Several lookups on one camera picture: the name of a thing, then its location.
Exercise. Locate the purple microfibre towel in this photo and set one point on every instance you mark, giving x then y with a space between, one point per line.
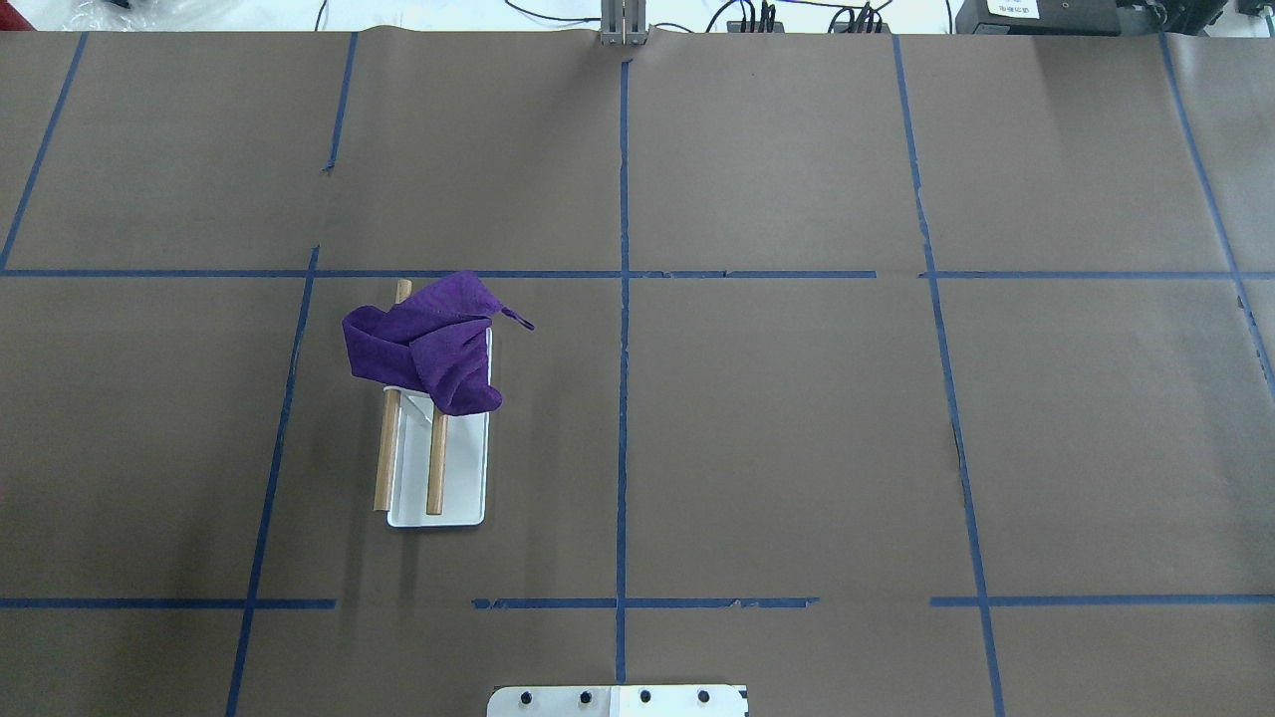
434 342

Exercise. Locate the white wooden towel rack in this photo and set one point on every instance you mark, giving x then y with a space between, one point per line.
432 467

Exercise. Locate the white metal mounting plate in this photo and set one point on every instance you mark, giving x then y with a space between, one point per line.
620 700

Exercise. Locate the black box with label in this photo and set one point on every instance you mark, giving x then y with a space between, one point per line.
1085 18

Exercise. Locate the aluminium profile post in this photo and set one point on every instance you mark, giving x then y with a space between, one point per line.
623 23

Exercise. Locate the left black cable hub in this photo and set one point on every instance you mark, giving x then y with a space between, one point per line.
755 18

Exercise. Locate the black cable hub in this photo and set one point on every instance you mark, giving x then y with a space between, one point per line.
755 18
865 19

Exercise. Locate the right black cable hub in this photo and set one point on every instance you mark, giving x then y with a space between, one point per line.
865 19

